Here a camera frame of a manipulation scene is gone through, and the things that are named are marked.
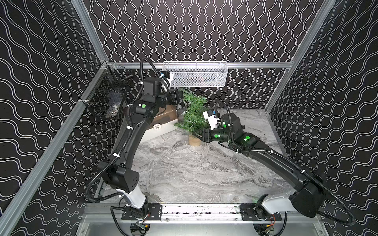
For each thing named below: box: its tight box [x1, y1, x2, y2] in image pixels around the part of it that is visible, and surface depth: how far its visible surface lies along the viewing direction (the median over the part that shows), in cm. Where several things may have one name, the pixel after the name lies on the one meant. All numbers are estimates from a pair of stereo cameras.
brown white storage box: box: [140, 104, 179, 144], surface depth 96 cm
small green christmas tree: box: [173, 88, 209, 147], surface depth 76 cm
